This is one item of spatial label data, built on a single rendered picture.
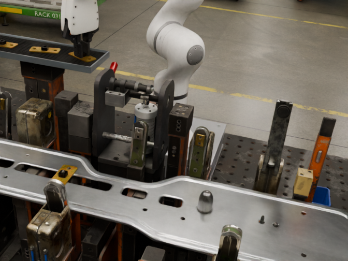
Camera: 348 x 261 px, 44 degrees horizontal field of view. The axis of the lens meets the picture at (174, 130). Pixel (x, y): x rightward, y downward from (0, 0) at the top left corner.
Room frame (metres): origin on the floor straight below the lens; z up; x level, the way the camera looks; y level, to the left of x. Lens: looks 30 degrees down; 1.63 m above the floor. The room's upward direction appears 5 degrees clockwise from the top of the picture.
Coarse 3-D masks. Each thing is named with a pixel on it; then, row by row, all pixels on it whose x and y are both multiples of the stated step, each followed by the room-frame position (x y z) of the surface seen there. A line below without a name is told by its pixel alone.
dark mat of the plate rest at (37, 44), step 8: (8, 40) 1.25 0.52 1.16; (16, 40) 1.26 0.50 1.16; (24, 40) 1.26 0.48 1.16; (32, 40) 1.27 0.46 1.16; (0, 48) 1.18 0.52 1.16; (8, 48) 1.19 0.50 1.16; (16, 48) 1.19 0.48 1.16; (24, 48) 1.20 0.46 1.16; (64, 48) 1.23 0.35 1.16; (72, 48) 1.23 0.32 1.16; (40, 56) 1.14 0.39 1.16; (48, 56) 1.15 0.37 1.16; (56, 56) 1.16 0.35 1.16; (64, 56) 1.16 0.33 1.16; (72, 56) 1.17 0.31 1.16; (96, 56) 1.18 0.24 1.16; (80, 64) 1.11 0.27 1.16; (88, 64) 1.12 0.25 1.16
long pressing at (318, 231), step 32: (32, 160) 0.87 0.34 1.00; (64, 160) 0.88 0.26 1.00; (0, 192) 0.75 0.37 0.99; (32, 192) 0.75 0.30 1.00; (96, 192) 0.77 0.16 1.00; (160, 192) 0.79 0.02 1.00; (192, 192) 0.80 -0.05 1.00; (224, 192) 0.81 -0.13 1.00; (256, 192) 0.81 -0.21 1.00; (128, 224) 0.68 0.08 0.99; (160, 224) 0.68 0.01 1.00; (192, 224) 0.69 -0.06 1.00; (224, 224) 0.70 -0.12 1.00; (256, 224) 0.71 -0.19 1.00; (288, 224) 0.72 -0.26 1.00; (320, 224) 0.73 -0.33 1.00; (256, 256) 0.62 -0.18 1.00; (288, 256) 0.62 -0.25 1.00; (320, 256) 0.63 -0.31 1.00
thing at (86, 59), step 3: (69, 54) 1.18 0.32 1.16; (72, 54) 1.17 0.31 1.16; (84, 54) 1.17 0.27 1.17; (78, 57) 1.15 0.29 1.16; (84, 57) 1.16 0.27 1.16; (87, 57) 1.16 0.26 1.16; (90, 57) 1.16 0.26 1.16; (93, 57) 1.16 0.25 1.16; (81, 60) 1.14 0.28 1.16; (84, 60) 1.14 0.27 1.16; (87, 60) 1.14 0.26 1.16; (90, 60) 1.14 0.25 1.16; (93, 60) 1.15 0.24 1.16
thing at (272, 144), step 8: (280, 104) 0.88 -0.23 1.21; (288, 104) 0.87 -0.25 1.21; (280, 112) 0.84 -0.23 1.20; (288, 112) 0.84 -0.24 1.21; (272, 120) 0.87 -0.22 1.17; (280, 120) 0.87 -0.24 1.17; (288, 120) 0.86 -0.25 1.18; (272, 128) 0.86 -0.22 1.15; (280, 128) 0.87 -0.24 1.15; (272, 136) 0.86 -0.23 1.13; (280, 136) 0.86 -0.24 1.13; (272, 144) 0.86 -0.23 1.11; (280, 144) 0.85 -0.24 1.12; (272, 152) 0.86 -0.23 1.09; (280, 152) 0.85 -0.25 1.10; (264, 160) 0.85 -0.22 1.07; (264, 168) 0.84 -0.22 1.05
